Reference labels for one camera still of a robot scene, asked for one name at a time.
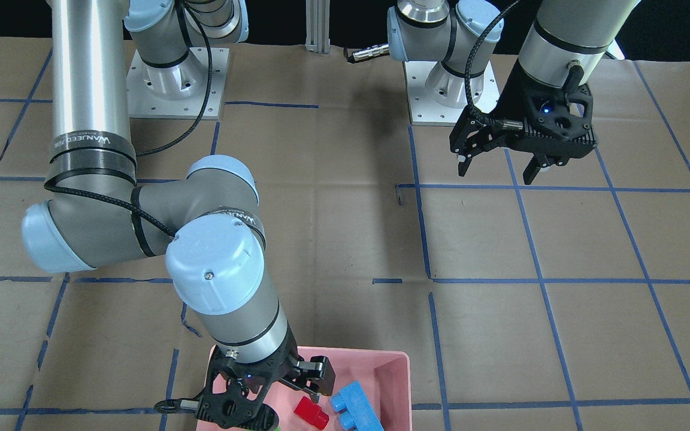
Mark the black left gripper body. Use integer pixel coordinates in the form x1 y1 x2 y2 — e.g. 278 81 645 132
491 63 598 159

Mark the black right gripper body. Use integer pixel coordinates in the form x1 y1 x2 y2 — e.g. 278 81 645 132
194 328 301 429

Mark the red toy block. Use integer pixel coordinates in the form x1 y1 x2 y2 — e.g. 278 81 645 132
293 397 329 430

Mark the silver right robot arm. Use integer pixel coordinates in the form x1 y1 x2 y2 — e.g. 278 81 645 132
22 1 299 430

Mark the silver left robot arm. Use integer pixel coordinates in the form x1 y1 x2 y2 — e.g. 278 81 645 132
345 1 637 185

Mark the blue toy block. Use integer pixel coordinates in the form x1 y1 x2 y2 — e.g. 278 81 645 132
329 380 385 430

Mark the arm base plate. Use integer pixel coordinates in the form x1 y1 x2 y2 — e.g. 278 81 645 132
403 61 500 126
126 47 231 120

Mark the aluminium frame post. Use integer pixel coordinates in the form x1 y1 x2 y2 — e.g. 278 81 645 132
304 0 331 55

